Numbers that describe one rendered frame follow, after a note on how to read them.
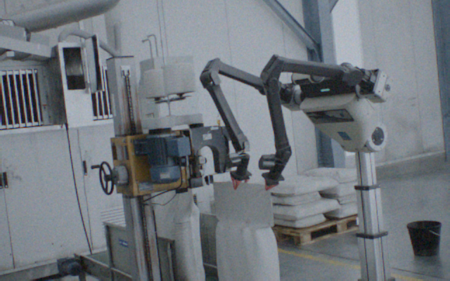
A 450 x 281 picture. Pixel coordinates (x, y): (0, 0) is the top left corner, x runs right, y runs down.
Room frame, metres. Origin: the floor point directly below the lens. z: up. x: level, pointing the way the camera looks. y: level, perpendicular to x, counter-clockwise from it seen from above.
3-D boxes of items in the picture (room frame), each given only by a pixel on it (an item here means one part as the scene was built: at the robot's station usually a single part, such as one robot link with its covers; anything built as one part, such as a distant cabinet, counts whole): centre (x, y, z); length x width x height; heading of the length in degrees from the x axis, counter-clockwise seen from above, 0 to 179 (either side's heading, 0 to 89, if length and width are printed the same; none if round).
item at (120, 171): (3.02, 0.61, 1.14); 0.11 x 0.06 x 0.11; 34
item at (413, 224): (4.92, -1.58, 0.13); 0.30 x 0.30 x 0.26
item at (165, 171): (2.92, 0.35, 1.21); 0.15 x 0.15 x 0.25
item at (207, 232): (3.88, 0.22, 0.53); 1.05 x 0.02 x 0.41; 34
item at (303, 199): (6.15, -0.55, 0.44); 0.66 x 0.42 x 0.14; 28
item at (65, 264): (4.44, 1.35, 0.35); 0.30 x 0.15 x 0.15; 34
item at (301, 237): (6.34, -0.83, 0.07); 1.20 x 0.82 x 0.14; 126
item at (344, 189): (6.35, -1.19, 0.44); 0.68 x 0.44 x 0.15; 124
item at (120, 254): (3.58, 0.67, 0.53); 1.05 x 0.02 x 0.41; 34
